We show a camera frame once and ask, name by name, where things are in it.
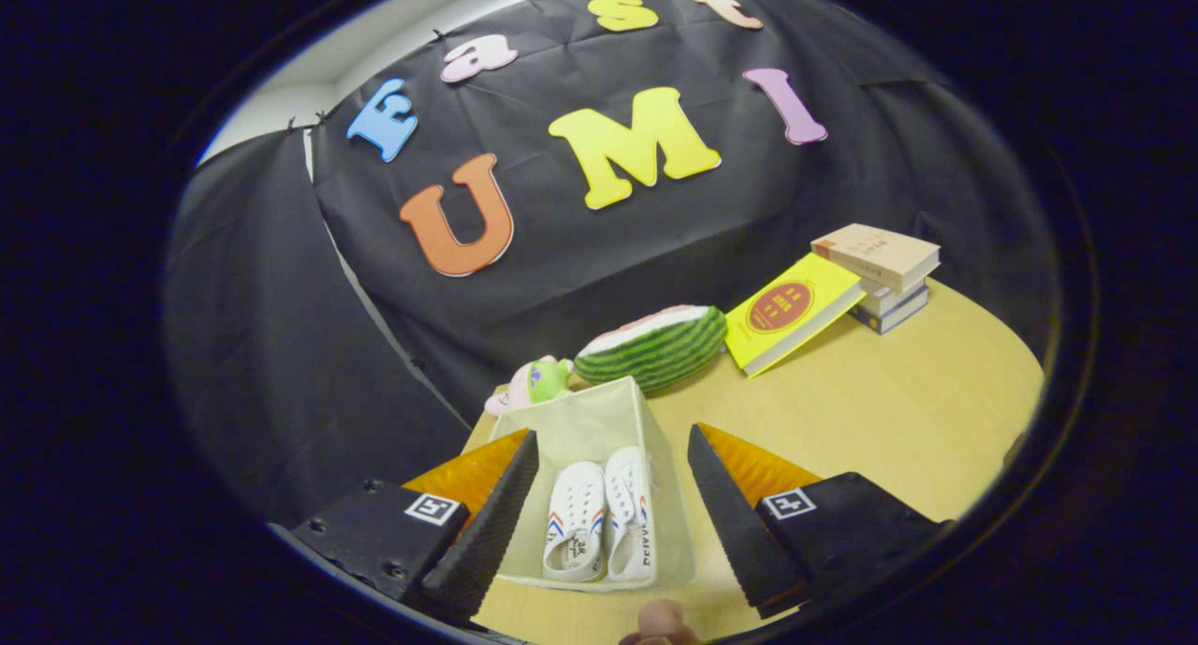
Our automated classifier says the yellow book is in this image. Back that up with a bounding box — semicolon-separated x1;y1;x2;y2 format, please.
723;252;867;378

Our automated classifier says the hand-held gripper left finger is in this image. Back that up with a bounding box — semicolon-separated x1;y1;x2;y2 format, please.
290;428;541;624

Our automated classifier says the white canvas shoe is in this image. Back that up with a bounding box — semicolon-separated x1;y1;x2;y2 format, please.
604;446;656;583
543;461;609;583

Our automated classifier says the white book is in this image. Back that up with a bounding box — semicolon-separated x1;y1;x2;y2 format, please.
856;275;930;316

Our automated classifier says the watermelon slice plush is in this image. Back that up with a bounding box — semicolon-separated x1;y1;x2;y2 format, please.
573;305;728;393

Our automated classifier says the pink star plush toy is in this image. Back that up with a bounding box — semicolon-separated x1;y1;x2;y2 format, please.
484;355;576;418

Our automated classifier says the tan book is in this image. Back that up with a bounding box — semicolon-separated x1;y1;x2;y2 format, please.
811;223;942;293

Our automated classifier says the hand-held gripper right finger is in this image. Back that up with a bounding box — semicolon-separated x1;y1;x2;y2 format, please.
688;422;946;620

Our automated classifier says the cream fabric storage box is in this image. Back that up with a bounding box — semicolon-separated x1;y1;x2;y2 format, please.
487;376;697;592

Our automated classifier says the grey book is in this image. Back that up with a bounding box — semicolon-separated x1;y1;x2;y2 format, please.
847;287;930;335

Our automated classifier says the black backdrop cloth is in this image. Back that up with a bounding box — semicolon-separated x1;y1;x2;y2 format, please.
161;0;1059;529

